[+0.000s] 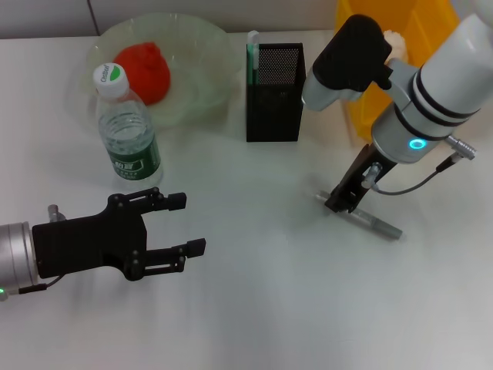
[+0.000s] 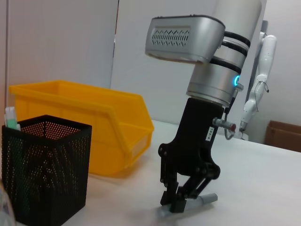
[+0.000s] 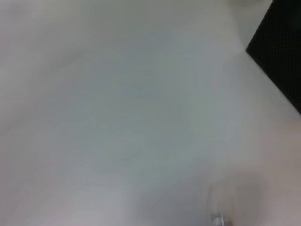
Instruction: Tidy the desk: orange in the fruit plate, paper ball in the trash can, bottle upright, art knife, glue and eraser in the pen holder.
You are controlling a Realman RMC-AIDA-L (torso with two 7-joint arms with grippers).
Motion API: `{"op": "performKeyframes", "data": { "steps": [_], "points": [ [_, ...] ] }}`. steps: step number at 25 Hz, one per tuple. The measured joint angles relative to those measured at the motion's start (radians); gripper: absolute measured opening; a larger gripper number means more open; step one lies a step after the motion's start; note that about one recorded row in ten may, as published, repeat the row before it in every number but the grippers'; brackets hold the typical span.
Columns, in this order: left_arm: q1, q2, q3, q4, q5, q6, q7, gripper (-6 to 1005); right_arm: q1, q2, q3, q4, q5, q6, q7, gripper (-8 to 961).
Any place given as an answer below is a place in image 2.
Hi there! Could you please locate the black mesh pen holder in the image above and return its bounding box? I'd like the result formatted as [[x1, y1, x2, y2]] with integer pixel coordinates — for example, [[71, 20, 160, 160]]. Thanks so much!
[[1, 114, 93, 226]]

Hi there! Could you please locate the yellow plastic bin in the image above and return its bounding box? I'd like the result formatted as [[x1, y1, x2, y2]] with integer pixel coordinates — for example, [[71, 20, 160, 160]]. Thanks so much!
[[8, 80, 155, 177]]

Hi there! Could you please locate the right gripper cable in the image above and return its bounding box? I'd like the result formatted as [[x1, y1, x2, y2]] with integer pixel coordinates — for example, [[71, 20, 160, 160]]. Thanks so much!
[[211, 81, 245, 141]]

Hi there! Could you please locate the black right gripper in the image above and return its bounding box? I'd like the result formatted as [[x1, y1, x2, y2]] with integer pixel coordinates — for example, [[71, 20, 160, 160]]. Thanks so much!
[[158, 97, 225, 212]]

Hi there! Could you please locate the grey marker pen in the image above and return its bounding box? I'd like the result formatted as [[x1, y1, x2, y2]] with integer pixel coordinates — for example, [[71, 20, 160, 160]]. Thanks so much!
[[157, 193, 218, 218]]

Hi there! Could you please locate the brown cardboard box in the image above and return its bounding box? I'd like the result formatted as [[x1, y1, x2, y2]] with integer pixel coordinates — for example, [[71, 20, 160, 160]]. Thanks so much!
[[265, 120, 301, 151]]

